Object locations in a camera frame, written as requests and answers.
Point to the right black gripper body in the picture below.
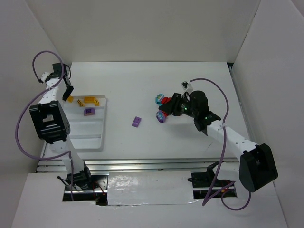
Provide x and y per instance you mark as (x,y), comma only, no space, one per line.
(175,104)

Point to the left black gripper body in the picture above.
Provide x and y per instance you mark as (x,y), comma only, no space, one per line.
(67,88)

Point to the small yellow lego brick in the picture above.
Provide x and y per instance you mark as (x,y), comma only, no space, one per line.
(70,99)

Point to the purple paw print lego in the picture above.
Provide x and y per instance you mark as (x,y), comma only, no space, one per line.
(161,116)

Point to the large yellow lego brick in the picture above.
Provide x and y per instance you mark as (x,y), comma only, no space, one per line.
(89,99)

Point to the purple lego brick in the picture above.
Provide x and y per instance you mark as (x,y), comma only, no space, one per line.
(136,121)

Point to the yellow striped lego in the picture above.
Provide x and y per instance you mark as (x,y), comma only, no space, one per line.
(80,103)

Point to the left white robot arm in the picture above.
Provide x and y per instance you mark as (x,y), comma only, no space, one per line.
(52,125)

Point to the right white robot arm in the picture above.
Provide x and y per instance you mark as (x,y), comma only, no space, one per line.
(257,166)

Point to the red lego brick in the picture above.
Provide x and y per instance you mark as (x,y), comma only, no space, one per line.
(165,100)

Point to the teal printed round lego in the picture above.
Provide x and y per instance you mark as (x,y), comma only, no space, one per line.
(159,98)

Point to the white compartment sorting tray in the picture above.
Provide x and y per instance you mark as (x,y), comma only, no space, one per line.
(87,132)

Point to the white foil cover panel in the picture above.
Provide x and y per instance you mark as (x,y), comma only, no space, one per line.
(149,188)

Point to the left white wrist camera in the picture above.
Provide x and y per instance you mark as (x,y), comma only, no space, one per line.
(43,77)

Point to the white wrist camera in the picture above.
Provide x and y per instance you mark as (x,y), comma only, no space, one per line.
(187,89)
(43,77)

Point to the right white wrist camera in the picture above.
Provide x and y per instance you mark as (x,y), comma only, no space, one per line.
(187,89)

